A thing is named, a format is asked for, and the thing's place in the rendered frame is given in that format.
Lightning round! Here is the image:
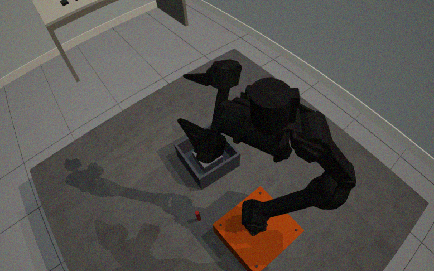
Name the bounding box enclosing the red peg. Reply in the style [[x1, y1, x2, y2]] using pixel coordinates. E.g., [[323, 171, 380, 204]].
[[195, 211, 201, 221]]

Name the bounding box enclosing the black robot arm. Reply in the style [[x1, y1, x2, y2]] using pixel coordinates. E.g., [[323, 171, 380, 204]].
[[233, 78, 356, 236]]

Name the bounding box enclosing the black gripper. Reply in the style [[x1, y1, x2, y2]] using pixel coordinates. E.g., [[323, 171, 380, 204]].
[[177, 59, 252, 163]]

